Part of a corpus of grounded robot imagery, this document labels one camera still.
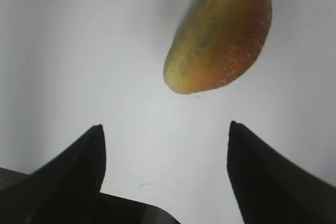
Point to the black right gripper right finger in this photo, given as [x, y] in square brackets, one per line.
[269, 188]

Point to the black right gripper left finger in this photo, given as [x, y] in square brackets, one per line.
[66, 190]

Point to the brown bread roll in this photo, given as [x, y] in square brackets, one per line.
[218, 42]

